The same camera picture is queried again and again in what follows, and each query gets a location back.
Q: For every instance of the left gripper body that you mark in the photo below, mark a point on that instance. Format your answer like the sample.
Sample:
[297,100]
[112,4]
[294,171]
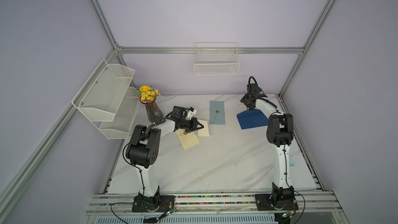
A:
[185,124]

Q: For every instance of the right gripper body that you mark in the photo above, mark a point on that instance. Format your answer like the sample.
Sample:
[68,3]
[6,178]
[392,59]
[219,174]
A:
[245,99]

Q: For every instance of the peach paper sheet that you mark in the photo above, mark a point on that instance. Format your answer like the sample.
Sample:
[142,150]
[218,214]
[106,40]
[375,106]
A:
[204,132]

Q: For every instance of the cream envelope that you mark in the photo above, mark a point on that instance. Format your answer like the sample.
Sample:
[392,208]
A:
[187,140]

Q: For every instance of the dark blue envelope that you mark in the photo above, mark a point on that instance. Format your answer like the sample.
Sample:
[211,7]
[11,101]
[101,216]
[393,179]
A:
[252,119]

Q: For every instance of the teal envelope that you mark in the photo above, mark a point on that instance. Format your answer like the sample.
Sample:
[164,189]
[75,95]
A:
[217,113]

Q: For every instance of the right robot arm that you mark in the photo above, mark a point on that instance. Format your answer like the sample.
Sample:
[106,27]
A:
[280,134]

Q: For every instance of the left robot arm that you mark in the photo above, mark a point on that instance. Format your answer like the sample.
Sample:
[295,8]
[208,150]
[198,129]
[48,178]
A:
[142,150]

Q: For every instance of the dark glass vase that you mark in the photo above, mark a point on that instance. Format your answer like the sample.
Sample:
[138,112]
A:
[154,113]

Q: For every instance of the yellow flower bouquet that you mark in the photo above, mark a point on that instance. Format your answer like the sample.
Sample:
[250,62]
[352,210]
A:
[147,94]

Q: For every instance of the white mesh two-tier shelf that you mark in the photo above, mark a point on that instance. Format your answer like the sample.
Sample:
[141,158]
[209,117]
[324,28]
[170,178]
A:
[108,101]

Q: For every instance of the small light blue object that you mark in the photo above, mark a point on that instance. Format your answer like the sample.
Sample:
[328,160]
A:
[291,163]

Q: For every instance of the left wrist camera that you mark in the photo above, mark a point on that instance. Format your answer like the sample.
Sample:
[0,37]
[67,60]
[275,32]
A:
[190,113]

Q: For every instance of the white wire wall basket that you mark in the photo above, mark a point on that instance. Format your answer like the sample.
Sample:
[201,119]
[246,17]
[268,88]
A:
[212,58]

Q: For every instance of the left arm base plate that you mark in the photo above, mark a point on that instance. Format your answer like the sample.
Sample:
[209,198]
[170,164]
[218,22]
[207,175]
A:
[157,203]

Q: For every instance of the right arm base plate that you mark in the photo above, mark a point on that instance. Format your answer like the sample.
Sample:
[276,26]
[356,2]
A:
[280,199]

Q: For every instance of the aluminium front rail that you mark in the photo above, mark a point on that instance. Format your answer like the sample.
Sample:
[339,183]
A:
[309,207]

